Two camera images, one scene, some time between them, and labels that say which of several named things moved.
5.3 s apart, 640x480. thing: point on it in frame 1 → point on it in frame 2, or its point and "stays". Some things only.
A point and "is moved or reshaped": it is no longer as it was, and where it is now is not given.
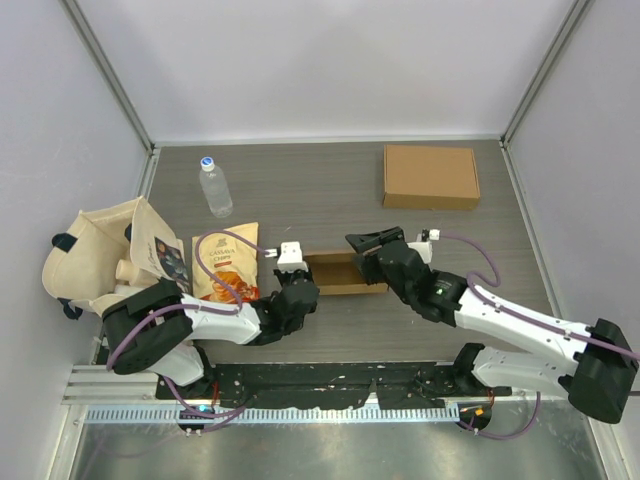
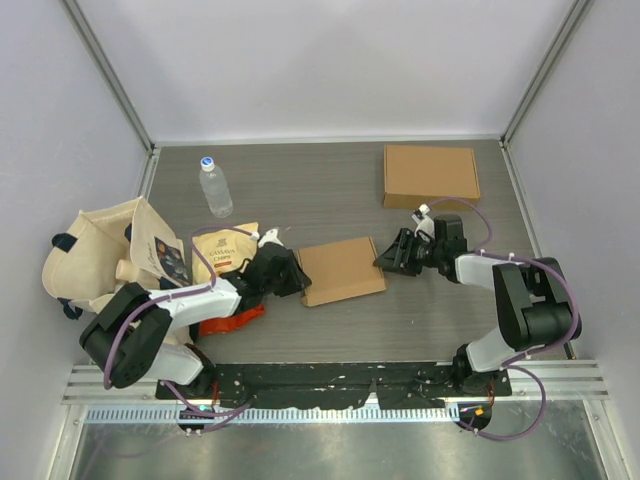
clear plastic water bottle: x=215 y=187 stays
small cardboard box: x=336 y=274 is moved or reshaped
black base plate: x=330 y=385 stays
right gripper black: x=362 y=242 → x=395 y=260
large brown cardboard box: x=430 y=178 stays
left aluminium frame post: x=121 y=92 stays
